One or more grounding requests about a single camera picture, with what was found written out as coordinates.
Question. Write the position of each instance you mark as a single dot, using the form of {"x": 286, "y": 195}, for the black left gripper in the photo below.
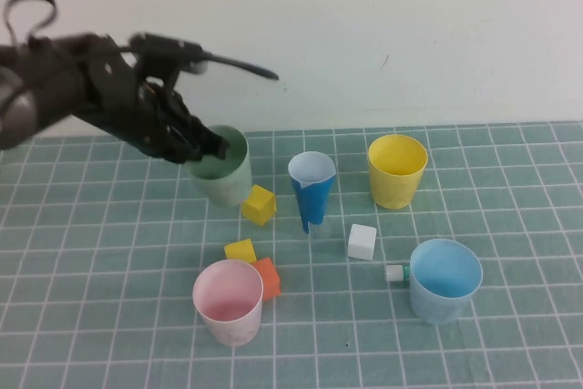
{"x": 127, "y": 106}

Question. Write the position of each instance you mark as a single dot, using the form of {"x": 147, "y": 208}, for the green plastic cup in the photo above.
{"x": 228, "y": 188}

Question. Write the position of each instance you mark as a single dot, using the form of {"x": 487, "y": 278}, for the yellow plastic cup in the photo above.
{"x": 391, "y": 193}

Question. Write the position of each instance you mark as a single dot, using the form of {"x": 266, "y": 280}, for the light blue plastic cup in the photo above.
{"x": 432, "y": 307}

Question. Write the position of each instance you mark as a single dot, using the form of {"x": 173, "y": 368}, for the yellow cube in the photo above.
{"x": 257, "y": 207}
{"x": 241, "y": 251}

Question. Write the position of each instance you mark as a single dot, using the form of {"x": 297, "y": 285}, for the blue paper cone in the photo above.
{"x": 312, "y": 207}

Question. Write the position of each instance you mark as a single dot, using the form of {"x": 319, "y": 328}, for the teal checked tablecloth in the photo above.
{"x": 91, "y": 248}

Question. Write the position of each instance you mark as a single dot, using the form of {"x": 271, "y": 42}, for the orange cube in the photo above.
{"x": 271, "y": 282}

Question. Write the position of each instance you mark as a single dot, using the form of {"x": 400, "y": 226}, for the white cube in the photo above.
{"x": 362, "y": 243}

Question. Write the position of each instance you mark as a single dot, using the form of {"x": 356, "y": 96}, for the white green glue stick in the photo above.
{"x": 394, "y": 273}

